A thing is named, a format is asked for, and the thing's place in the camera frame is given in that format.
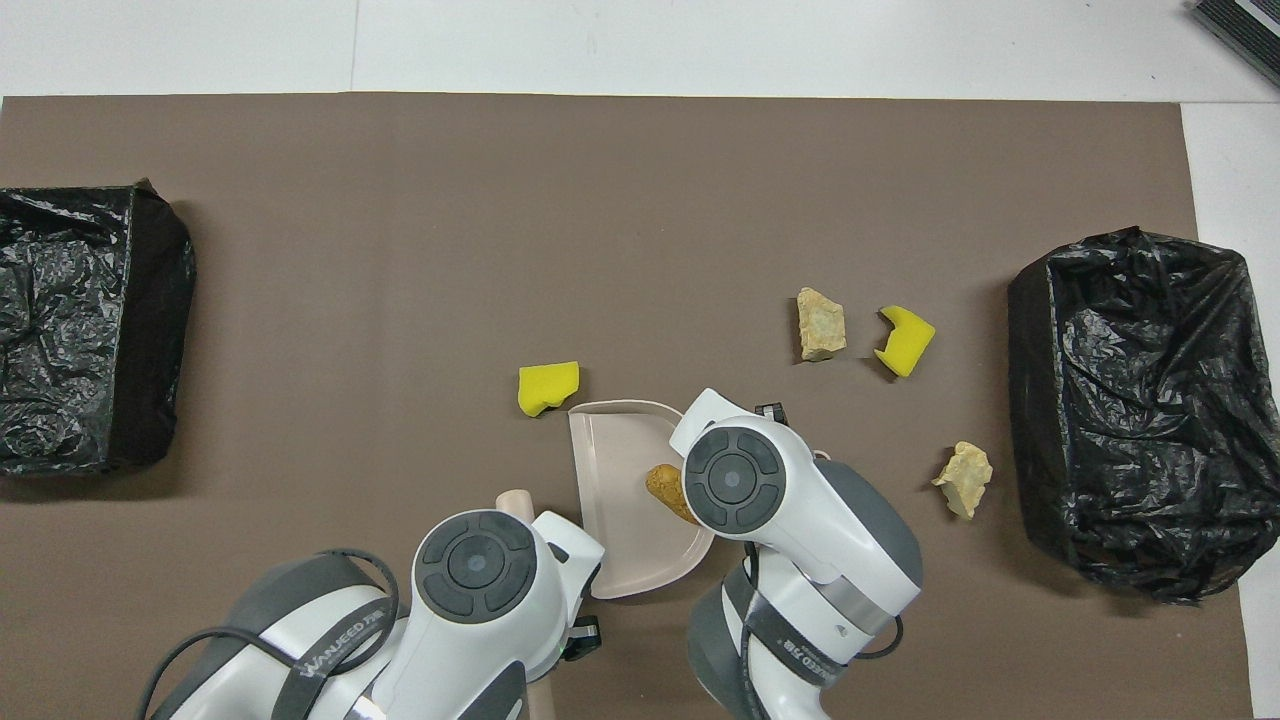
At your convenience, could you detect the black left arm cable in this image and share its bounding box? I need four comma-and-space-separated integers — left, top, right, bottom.
135, 548, 401, 720

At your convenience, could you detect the black bag lined bin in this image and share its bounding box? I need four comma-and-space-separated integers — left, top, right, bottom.
1007, 226, 1259, 605
0, 178, 198, 477

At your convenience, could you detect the cream torn croissant piece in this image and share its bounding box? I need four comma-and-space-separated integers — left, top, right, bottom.
931, 441, 994, 521

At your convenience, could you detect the brown paper table mat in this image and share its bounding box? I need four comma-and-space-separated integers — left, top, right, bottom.
0, 93, 1256, 720

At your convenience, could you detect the notched yellow sponge chunk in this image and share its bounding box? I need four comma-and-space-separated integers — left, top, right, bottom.
873, 305, 937, 379

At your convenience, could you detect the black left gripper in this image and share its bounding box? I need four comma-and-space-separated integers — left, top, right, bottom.
562, 615, 603, 663

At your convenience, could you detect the beige plastic dustpan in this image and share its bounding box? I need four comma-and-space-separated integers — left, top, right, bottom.
567, 399, 833, 601

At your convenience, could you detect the brown round bread roll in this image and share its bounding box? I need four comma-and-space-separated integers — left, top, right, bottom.
645, 463, 701, 526

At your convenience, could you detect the dark ribbed device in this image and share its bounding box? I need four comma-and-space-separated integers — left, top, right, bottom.
1190, 0, 1280, 91

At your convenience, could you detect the beige stone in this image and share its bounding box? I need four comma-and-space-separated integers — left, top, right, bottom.
796, 287, 848, 363

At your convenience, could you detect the beige handled black bristle brush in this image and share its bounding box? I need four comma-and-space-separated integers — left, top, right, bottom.
497, 489, 557, 720

